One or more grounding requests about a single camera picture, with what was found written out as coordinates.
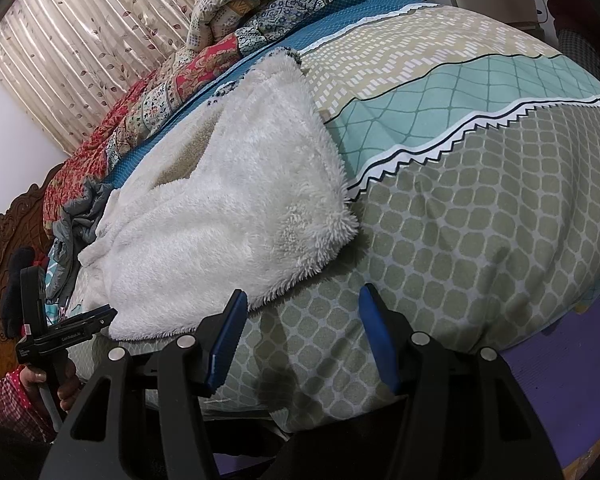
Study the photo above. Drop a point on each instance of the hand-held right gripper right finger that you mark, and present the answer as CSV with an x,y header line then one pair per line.
x,y
382,345

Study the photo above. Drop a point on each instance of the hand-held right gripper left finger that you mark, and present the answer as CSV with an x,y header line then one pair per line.
x,y
225,342

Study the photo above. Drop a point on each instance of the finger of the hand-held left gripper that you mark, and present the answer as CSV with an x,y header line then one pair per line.
x,y
97,316

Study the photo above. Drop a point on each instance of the white fleece garment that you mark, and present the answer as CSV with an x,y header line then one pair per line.
x,y
205,210

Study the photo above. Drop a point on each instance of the person's left forearm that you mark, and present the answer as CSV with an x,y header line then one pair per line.
x,y
15,405

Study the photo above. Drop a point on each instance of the person's left hand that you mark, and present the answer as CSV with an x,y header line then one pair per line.
x,y
69,380

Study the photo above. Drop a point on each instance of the black cloth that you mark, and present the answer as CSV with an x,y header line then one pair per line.
x,y
17,285

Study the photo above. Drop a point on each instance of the carved wooden headboard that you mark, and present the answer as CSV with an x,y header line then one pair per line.
x,y
0,240

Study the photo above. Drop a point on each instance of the crumpled grey cloth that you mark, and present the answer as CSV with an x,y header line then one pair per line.
x,y
77,215

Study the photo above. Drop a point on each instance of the patterned teal beige bedsheet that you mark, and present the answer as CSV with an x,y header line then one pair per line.
x,y
455,185

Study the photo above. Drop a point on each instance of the purple floor mat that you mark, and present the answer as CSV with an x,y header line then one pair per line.
x,y
560,385

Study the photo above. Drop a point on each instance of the red patchwork quilt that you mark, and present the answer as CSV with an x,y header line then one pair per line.
x,y
195,72

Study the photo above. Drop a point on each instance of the beige leaf-patterned curtain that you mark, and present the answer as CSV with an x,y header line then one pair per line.
x,y
80,35

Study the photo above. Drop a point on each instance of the blue paisley pillow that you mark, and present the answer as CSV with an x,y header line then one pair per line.
x,y
290,7

